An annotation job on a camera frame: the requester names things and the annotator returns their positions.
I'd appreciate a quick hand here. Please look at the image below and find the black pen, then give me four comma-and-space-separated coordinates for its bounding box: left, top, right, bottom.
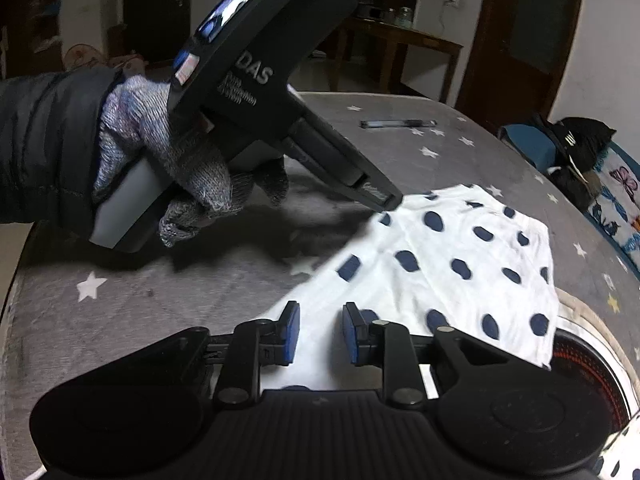
360, 119, 438, 130

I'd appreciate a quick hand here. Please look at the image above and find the blue sofa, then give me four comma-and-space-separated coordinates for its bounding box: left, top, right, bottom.
497, 122, 640, 261

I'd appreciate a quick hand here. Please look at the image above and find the dark wooden side table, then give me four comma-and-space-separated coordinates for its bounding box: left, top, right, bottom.
332, 16, 465, 106

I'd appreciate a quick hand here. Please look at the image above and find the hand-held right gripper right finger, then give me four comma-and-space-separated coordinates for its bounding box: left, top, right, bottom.
341, 302, 502, 410

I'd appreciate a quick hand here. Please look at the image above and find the person's left hand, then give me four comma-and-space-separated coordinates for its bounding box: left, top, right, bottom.
92, 76, 290, 248

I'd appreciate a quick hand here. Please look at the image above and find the brown wooden door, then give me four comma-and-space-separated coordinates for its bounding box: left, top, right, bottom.
455, 0, 588, 121

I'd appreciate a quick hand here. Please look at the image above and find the person's left forearm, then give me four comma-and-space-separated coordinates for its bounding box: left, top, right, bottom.
0, 65, 126, 226

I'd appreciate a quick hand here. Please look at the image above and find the black jacket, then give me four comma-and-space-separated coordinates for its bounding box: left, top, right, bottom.
535, 115, 618, 211

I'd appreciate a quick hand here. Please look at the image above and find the grey star-print table cover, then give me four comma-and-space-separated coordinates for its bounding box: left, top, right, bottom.
0, 91, 640, 480

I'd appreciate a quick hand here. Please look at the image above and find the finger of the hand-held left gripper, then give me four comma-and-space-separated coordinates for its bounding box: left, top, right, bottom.
349, 159, 404, 211

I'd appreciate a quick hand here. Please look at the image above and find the white navy polka dot garment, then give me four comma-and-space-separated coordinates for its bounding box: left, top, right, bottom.
260, 184, 640, 480

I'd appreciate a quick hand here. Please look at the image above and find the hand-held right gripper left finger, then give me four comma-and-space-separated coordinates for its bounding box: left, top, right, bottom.
150, 301, 302, 407

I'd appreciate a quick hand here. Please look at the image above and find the butterfly print pillow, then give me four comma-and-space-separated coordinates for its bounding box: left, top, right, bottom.
587, 152, 640, 266

